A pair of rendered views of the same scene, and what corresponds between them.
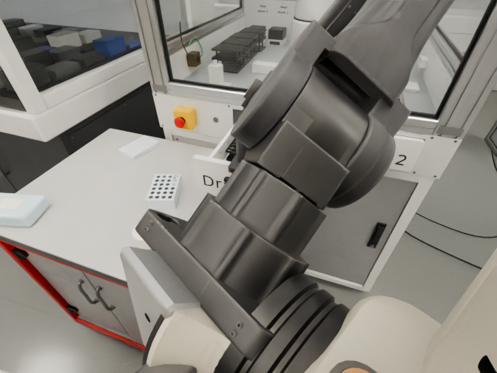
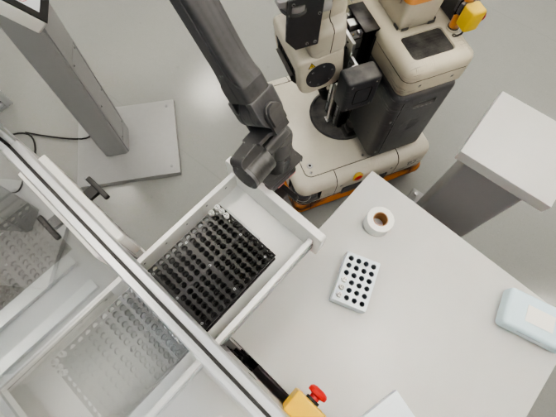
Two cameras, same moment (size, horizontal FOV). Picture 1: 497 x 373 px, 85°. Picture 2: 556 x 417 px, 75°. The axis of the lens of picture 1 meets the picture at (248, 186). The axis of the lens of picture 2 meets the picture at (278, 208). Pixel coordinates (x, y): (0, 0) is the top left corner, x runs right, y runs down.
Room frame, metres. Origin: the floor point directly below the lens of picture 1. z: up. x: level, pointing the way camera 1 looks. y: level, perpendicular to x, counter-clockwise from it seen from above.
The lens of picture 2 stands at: (0.86, 0.14, 1.67)
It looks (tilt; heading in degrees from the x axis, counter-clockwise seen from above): 68 degrees down; 200
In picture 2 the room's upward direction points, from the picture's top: 3 degrees clockwise
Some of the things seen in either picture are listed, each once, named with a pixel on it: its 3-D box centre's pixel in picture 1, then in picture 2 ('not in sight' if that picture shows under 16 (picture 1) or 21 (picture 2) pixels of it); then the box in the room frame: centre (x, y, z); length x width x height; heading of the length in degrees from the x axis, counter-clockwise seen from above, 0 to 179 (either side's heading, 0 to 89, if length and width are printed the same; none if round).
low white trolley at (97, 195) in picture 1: (152, 251); (365, 335); (0.68, 0.41, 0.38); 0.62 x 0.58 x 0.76; 71
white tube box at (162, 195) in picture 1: (165, 190); (354, 281); (0.63, 0.26, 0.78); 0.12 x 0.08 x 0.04; 1
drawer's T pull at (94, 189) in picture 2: not in sight; (93, 191); (0.71, -0.37, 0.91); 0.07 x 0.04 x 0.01; 71
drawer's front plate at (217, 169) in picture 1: (242, 182); (273, 205); (0.56, 0.01, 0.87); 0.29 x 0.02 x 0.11; 71
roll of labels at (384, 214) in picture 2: (147, 234); (378, 221); (0.46, 0.27, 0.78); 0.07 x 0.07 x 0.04
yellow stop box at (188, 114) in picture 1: (184, 118); (304, 409); (0.93, 0.24, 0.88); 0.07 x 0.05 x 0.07; 71
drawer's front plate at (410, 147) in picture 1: (367, 148); (90, 204); (0.73, -0.38, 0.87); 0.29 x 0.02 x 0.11; 71
